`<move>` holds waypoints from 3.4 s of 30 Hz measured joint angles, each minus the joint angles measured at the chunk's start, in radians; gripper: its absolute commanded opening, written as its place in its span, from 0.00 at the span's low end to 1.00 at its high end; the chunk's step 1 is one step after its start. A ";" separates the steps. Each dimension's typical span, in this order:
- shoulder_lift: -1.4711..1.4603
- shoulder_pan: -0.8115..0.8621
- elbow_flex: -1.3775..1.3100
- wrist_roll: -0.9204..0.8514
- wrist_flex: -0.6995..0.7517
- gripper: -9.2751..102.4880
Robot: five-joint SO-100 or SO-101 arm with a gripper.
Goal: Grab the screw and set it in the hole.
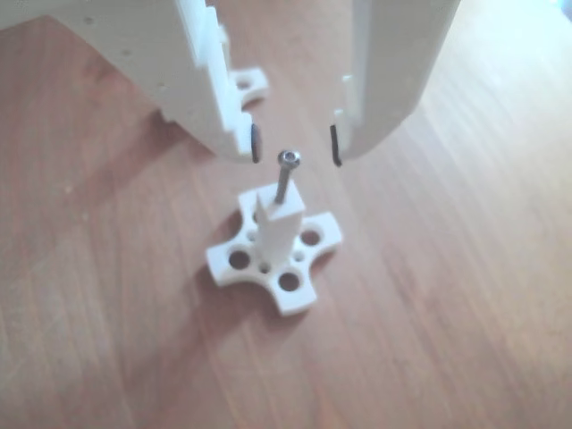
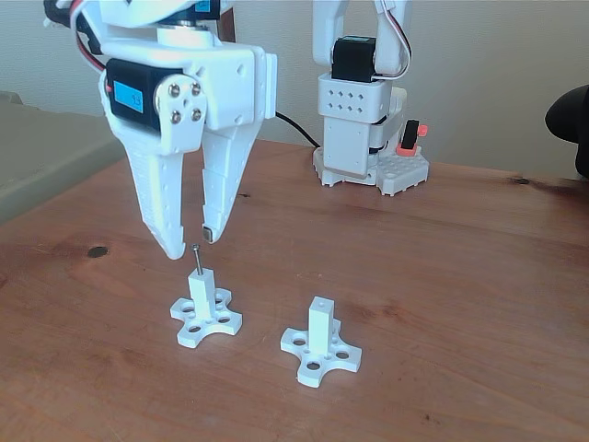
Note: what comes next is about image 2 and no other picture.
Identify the long metal screw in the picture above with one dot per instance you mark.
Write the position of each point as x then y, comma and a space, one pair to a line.
198, 260

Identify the white printed screw stand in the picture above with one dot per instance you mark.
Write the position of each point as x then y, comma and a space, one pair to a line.
200, 294
319, 327

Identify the beige plastic bin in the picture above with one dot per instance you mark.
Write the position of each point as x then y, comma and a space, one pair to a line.
46, 152

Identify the orange and black clamp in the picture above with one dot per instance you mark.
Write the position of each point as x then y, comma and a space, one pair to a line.
411, 133

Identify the black chair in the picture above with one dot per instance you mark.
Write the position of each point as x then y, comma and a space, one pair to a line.
568, 115

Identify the dark wooden post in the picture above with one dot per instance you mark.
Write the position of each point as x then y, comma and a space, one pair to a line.
228, 27

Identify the white studded base plate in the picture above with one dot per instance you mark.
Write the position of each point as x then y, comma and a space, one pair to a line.
405, 172

